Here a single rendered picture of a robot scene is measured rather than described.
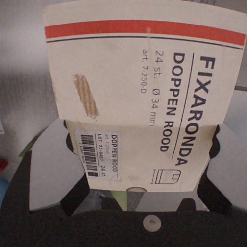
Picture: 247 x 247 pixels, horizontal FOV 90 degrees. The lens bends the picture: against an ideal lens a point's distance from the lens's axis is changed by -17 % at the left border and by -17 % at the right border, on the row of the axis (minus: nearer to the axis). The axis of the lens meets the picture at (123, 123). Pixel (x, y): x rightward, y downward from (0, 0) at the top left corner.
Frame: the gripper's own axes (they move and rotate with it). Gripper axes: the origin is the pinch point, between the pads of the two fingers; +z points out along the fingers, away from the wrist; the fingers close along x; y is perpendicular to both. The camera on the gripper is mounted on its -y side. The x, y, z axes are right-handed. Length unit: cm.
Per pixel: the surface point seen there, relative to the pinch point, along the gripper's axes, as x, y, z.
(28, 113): -26.5, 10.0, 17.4
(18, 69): -25.9, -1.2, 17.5
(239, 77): 88, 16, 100
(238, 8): 75, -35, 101
